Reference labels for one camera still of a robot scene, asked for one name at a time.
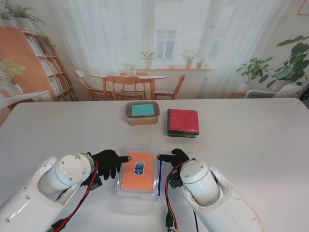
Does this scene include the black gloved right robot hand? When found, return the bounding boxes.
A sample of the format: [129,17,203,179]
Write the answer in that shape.
[156,148,190,170]

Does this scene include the arm red black cable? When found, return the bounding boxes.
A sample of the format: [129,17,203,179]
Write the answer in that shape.
[164,163,201,232]
[49,161,103,232]

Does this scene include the clear container with blue clips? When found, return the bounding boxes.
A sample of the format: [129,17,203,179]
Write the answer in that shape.
[115,145,163,198]

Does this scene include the left arm red black cable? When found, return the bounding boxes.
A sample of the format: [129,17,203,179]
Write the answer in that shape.
[49,161,103,232]

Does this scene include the black plastic tray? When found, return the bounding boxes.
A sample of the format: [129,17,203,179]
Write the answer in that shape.
[166,108,201,139]

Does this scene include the clear lid with orange label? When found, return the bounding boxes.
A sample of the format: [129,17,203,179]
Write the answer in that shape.
[117,146,159,194]

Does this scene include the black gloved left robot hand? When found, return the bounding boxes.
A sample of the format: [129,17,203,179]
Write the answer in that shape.
[86,149,132,181]

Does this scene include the clear lid with teal label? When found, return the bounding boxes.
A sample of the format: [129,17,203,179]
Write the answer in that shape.
[125,101,161,119]

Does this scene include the black equipment piece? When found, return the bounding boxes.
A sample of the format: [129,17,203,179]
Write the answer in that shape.
[298,83,309,102]

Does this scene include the printed room scene backdrop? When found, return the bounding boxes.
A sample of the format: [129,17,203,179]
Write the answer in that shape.
[0,0,309,128]

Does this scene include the red container lid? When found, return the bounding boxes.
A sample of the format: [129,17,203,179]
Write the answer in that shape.
[168,109,200,135]

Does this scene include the right arm red black cable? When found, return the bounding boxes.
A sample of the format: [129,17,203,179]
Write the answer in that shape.
[164,163,201,232]

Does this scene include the brown paper food container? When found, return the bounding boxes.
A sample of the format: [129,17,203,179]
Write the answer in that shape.
[125,101,161,127]

